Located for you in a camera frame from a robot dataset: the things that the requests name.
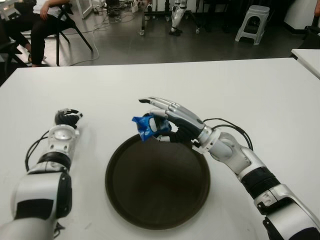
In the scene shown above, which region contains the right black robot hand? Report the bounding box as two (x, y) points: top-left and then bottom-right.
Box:
(138, 96), (213, 145)

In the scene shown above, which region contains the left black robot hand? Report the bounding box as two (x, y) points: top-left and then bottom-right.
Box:
(54, 107), (84, 130)

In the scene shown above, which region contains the blue Oreo cookie packet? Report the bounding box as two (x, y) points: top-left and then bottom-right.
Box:
(131, 112), (173, 143)

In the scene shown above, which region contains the round dark brown tray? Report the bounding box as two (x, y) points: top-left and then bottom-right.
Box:
(105, 133), (212, 230)

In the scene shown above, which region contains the person in black trousers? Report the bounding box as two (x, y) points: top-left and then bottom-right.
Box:
(4, 0), (71, 67)

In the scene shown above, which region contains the black folding chair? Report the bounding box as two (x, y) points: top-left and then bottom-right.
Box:
(37, 0), (94, 66)

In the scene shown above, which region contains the white humanoid robot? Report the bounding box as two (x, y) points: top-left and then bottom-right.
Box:
(169, 0), (190, 37)

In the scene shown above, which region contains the white framed glass panel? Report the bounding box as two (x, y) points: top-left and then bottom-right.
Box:
(77, 0), (94, 19)

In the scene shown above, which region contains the grey plastic stool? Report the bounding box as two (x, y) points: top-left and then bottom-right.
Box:
(234, 4), (271, 46)

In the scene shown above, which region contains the white side table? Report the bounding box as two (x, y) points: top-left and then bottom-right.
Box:
(291, 48), (320, 80)

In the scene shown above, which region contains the black armchair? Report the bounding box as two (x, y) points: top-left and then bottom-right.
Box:
(298, 24), (320, 50)

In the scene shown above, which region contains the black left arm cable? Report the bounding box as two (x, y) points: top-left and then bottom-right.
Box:
(24, 129), (51, 173)

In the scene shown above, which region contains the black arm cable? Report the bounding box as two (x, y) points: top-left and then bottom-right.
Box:
(24, 129), (51, 173)
(202, 117), (255, 152)

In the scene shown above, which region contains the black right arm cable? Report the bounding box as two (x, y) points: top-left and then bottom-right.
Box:
(202, 117), (255, 152)

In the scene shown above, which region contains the white floor cable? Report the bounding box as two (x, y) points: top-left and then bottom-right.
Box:
(72, 14), (101, 66)

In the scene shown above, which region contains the black wheeled gantry frame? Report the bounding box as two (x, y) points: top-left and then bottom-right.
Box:
(138, 0), (213, 36)

